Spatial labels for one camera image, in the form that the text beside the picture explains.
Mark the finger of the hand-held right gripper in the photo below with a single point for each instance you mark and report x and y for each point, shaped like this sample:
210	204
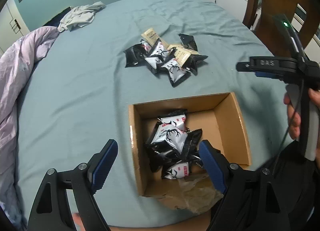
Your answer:
268	74
265	63

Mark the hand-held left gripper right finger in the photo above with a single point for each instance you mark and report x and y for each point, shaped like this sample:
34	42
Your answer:
212	166

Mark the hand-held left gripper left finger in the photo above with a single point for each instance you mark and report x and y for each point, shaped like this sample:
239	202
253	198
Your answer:
105	168

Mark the brown cardboard box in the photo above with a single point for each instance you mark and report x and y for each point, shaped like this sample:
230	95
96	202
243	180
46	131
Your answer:
220	131

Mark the pile of snack packets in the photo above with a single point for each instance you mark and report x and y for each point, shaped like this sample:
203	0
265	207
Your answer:
170	136
172	68

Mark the person's right hand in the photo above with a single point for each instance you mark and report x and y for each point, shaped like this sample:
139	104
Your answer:
293	128

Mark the lilac blanket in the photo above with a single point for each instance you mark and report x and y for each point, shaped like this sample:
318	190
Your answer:
15	83

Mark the grey crumpled cloth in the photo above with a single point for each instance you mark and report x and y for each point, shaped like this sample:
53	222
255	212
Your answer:
80	15

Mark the dark blue pillow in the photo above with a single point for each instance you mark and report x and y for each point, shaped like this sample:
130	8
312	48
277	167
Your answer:
56	19

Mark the white wardrobe door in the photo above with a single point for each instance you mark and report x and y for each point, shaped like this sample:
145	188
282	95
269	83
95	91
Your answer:
23	24

